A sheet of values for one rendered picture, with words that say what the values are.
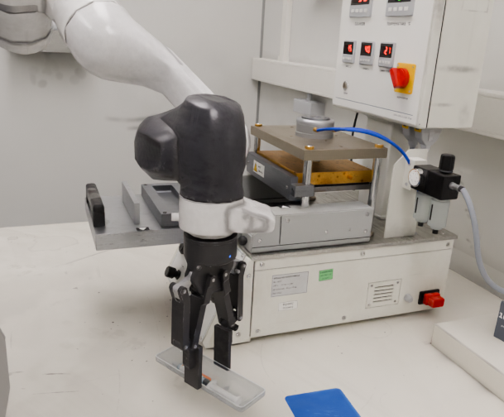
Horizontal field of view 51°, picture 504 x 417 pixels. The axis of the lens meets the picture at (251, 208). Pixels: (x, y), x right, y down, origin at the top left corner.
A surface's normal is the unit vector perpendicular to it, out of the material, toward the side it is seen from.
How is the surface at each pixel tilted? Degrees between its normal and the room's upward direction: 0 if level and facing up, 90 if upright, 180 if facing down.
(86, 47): 100
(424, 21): 90
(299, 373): 0
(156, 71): 114
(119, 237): 90
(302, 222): 90
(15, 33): 135
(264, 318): 90
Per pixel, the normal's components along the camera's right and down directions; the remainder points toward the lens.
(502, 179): -0.93, 0.07
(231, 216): 0.42, 0.27
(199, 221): -0.26, 0.28
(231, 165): 0.64, 0.29
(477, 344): 0.05, -0.95
